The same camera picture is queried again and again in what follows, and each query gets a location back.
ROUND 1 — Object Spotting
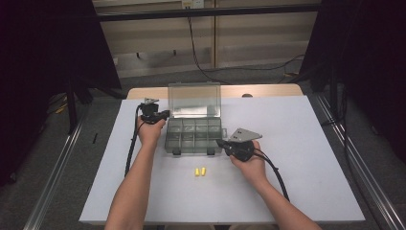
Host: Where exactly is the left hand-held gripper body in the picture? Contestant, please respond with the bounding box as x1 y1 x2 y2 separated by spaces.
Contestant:
139 97 163 126

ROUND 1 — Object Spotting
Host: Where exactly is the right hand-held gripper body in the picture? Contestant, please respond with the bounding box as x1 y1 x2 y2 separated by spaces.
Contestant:
225 127 263 163

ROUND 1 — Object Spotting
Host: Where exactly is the clear grey compartment box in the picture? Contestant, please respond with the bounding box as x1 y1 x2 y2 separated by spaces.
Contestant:
164 81 228 156

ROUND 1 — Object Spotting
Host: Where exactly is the person's left hand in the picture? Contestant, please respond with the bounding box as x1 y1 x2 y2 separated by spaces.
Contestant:
136 114 168 149

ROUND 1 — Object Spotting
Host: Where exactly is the person's right hand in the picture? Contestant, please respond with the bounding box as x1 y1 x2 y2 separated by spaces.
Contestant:
229 140 269 189

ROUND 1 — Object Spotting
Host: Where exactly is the wooden table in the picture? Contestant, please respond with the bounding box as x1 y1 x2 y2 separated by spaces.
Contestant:
126 83 305 101

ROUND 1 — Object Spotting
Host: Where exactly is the white table cover sheet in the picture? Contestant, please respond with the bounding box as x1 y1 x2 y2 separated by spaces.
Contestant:
79 95 366 224

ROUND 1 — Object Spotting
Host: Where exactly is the black metal stand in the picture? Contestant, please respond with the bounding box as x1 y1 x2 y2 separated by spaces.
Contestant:
65 80 79 135

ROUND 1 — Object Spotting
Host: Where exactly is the black horizontal metal bar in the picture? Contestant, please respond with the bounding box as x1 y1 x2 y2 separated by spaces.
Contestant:
95 3 322 23

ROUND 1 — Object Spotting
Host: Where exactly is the black curtain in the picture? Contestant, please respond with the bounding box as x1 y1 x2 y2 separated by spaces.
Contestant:
299 0 406 165
0 0 123 187

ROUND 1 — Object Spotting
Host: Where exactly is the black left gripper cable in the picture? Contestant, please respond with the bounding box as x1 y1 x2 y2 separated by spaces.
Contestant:
124 103 144 177

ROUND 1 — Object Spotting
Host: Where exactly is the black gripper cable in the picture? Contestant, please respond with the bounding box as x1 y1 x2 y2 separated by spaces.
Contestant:
124 103 144 177
253 148 291 202

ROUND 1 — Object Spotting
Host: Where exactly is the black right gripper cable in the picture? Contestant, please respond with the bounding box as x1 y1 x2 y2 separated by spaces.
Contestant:
253 148 291 202

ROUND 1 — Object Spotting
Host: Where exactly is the black hanging wall cable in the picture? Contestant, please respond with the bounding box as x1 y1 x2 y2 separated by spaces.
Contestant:
186 16 305 85

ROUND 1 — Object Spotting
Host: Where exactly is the wooden wall post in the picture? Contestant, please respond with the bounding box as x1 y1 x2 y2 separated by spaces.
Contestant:
212 0 220 69

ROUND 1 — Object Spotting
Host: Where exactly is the wall power outlet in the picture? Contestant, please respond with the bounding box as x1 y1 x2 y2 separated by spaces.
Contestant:
181 0 205 10

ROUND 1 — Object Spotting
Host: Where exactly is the aluminium floor rail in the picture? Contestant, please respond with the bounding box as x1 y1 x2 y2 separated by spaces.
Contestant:
23 111 90 230
314 94 406 230

